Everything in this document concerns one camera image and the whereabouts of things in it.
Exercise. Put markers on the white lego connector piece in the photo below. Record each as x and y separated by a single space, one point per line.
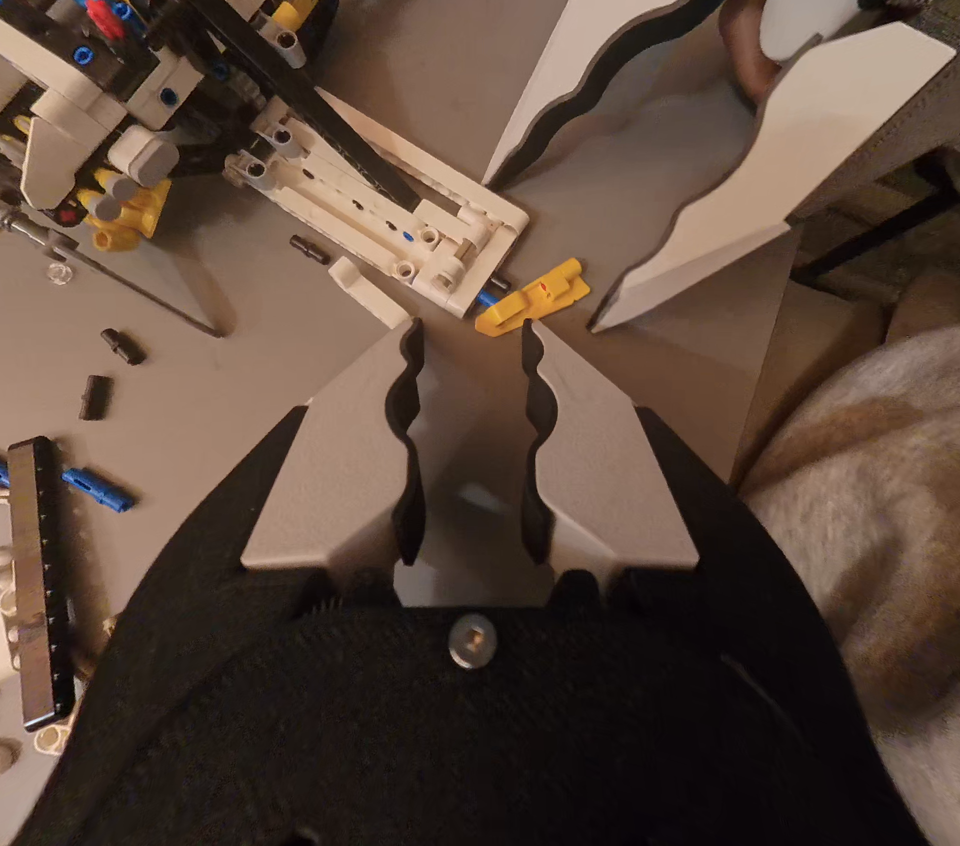
367 291

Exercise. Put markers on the clear round lego stud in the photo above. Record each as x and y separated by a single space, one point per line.
58 274

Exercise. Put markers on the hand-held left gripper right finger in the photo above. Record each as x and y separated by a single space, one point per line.
607 486

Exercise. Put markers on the yellow lego piece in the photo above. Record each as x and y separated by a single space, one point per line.
525 302

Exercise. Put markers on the black lego pin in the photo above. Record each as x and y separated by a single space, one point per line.
310 248
124 345
96 396

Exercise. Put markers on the long black lego beam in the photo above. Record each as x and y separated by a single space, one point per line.
37 584

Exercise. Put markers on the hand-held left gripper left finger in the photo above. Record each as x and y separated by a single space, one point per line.
337 486

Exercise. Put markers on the black metal frame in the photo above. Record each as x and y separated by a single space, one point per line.
862 239

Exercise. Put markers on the white lego beam piece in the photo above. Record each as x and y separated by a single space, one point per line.
7 606

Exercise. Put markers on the blue lego pin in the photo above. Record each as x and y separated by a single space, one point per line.
97 490

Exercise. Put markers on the person's right hand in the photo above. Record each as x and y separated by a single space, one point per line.
739 44

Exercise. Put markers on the lego helicopter model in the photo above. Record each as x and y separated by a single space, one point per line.
56 164

